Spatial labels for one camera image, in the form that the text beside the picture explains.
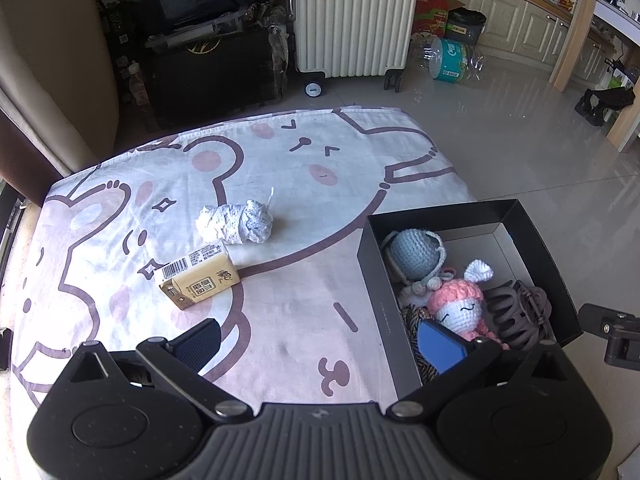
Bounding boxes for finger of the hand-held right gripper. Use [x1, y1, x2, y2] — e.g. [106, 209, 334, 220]
[578, 302, 640, 372]

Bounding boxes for large clear water bottle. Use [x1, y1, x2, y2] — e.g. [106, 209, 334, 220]
[411, 36, 487, 84]

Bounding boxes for printed cartoon blanket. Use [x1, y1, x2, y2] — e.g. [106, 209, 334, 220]
[10, 106, 478, 408]

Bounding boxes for brown curtain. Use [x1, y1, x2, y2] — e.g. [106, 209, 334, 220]
[0, 104, 53, 207]

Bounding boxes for small plastic bottle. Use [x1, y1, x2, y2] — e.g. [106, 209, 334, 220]
[126, 61, 147, 107]

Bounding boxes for pink crochet bunny doll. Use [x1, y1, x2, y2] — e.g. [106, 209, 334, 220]
[426, 259, 511, 351]

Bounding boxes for twisted rope bundle with pearls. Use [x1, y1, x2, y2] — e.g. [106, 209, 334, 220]
[400, 280, 447, 386]

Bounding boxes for crumpled white paper ball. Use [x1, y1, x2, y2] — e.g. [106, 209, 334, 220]
[195, 187, 275, 246]

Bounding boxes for brown hair claw clip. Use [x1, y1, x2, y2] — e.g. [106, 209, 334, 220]
[482, 280, 553, 351]

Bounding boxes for red and green cardboard box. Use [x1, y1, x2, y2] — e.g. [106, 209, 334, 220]
[411, 0, 465, 41]

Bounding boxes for black trash bin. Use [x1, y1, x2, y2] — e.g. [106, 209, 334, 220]
[445, 8, 487, 49]

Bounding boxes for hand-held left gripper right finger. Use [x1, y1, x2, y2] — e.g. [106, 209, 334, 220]
[386, 319, 591, 420]

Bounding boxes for yellow tissue carton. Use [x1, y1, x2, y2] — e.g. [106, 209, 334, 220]
[152, 241, 242, 311]

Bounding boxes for black storage cabinet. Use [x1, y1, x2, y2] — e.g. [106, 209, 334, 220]
[106, 22, 292, 128]

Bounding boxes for black cardboard box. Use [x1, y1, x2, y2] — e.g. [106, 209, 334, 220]
[356, 199, 585, 398]

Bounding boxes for cream kitchen cabinets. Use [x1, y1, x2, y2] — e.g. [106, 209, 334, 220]
[422, 0, 576, 68]

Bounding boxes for wooden counter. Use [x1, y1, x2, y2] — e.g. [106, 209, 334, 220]
[549, 0, 640, 155]

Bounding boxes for cream upright mattress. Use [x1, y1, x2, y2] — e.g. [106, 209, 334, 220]
[0, 0, 122, 177]

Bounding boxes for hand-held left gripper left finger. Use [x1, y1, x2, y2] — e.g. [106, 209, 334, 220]
[52, 318, 253, 423]

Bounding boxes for white ribbed suitcase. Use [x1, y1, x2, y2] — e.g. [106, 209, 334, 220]
[287, 0, 423, 92]

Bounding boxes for blue crochet doll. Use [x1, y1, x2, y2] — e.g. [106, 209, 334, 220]
[381, 229, 447, 287]

